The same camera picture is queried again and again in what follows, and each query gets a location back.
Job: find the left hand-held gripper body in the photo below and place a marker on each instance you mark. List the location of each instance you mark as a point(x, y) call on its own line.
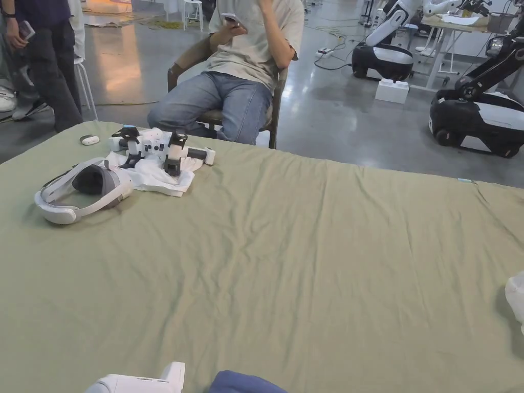
point(131, 385)

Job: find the dark blue garment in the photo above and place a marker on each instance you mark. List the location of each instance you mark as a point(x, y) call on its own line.
point(241, 385)

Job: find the white headset with grey padding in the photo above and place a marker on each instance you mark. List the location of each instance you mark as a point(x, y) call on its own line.
point(61, 208)

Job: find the bed with pale green sheet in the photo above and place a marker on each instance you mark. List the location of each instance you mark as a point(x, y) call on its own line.
point(286, 262)

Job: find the white cloth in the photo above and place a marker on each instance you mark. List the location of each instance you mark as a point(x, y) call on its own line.
point(172, 184)

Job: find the spare white hand-held gripper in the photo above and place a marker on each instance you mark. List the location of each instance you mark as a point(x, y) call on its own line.
point(144, 143)
point(177, 152)

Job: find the small white case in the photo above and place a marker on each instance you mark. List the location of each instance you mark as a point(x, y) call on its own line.
point(89, 140)

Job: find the white power strip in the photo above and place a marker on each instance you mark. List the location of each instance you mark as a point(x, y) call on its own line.
point(324, 51)

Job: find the white foam block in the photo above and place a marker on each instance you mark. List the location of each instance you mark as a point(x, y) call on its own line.
point(392, 91)

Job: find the white plastic bag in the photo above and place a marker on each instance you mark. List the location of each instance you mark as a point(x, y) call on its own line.
point(516, 292)

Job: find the black and white wheeled robot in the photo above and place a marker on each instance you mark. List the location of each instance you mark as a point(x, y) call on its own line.
point(483, 118)
point(382, 59)

